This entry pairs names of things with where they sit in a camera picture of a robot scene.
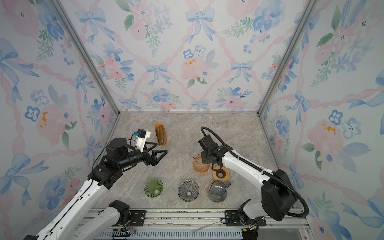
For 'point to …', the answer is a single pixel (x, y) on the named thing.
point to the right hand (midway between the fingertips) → (207, 155)
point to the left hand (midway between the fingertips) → (161, 147)
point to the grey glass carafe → (217, 191)
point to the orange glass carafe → (198, 165)
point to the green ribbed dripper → (153, 188)
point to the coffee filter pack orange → (161, 133)
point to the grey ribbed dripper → (188, 190)
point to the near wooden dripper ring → (225, 174)
